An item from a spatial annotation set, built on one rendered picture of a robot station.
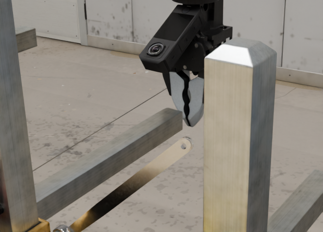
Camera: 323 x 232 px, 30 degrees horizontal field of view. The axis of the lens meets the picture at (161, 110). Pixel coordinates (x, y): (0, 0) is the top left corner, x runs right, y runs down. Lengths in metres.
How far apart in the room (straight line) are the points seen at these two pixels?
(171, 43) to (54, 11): 3.43
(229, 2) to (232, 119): 3.08
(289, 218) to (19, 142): 0.29
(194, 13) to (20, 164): 0.38
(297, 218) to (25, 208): 0.29
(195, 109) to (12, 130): 0.41
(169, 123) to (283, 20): 2.53
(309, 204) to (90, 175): 0.26
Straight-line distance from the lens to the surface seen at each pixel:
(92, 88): 3.37
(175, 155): 0.56
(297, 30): 3.34
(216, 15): 0.92
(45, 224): 0.63
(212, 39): 0.89
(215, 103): 0.39
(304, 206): 0.69
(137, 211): 2.24
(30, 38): 0.98
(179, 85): 0.92
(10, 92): 0.56
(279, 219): 0.67
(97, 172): 0.76
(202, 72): 0.89
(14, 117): 0.57
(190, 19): 0.86
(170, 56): 0.82
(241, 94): 0.38
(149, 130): 0.83
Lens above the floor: 1.22
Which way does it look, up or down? 24 degrees down
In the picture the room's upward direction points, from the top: 1 degrees counter-clockwise
